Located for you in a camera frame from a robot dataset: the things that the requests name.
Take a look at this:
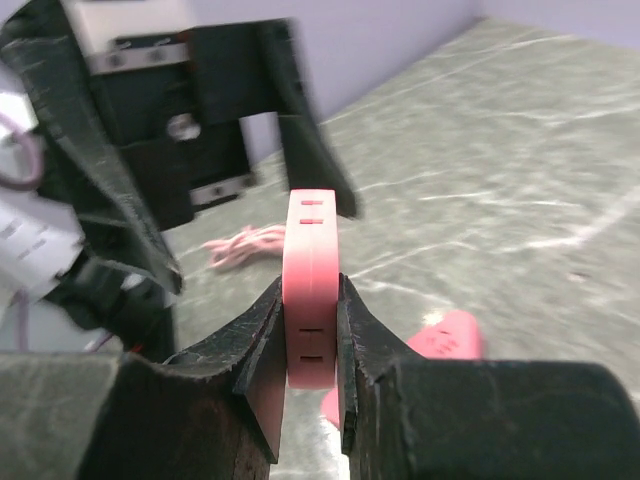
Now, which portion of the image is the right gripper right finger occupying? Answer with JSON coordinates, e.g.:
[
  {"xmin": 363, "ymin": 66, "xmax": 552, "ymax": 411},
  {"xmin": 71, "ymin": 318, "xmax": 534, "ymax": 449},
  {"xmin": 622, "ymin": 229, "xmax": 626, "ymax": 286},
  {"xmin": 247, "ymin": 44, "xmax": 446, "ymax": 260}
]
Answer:
[{"xmin": 337, "ymin": 277, "xmax": 639, "ymax": 479}]

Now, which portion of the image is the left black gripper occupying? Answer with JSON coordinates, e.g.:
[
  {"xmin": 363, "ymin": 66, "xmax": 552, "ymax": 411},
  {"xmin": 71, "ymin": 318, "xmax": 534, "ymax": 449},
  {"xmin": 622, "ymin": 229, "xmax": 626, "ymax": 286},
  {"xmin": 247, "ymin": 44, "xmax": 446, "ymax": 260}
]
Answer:
[{"xmin": 1, "ymin": 1, "xmax": 360, "ymax": 294}]

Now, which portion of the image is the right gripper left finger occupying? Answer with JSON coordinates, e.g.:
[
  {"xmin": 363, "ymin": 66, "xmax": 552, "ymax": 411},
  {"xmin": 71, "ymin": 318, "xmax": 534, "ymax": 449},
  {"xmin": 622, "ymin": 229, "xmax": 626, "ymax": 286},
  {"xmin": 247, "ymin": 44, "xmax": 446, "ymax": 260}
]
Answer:
[{"xmin": 77, "ymin": 279, "xmax": 285, "ymax": 479}]

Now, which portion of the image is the pink power cord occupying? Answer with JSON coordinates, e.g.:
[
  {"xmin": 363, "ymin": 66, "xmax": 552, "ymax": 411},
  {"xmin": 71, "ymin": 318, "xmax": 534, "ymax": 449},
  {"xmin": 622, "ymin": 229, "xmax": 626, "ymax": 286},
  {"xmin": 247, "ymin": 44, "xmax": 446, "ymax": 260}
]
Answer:
[{"xmin": 202, "ymin": 223, "xmax": 287, "ymax": 271}]

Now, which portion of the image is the pink triangular plug adapter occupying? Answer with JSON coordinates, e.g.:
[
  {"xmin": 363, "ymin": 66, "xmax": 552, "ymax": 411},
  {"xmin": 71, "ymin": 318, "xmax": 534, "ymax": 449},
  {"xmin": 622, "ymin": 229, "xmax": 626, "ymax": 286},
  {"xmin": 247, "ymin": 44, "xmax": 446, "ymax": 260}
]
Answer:
[{"xmin": 282, "ymin": 189, "xmax": 340, "ymax": 390}]

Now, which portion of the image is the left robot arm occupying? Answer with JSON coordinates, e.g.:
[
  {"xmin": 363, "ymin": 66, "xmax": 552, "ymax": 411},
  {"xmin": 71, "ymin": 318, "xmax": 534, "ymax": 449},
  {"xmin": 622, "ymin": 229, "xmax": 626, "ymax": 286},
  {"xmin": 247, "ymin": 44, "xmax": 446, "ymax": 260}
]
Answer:
[{"xmin": 1, "ymin": 0, "xmax": 359, "ymax": 361}]

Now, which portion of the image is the pink triangular power strip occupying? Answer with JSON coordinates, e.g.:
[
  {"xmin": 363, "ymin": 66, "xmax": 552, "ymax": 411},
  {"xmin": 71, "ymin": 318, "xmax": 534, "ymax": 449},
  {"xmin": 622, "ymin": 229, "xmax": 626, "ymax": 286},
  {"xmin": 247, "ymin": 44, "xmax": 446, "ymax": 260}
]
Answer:
[{"xmin": 319, "ymin": 308, "xmax": 485, "ymax": 431}]

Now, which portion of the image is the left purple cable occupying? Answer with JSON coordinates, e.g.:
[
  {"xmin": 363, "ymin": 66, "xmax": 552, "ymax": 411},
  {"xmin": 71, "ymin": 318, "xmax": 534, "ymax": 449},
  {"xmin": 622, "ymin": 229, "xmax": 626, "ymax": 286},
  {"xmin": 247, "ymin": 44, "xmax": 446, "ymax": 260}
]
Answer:
[{"xmin": 0, "ymin": 112, "xmax": 46, "ymax": 351}]

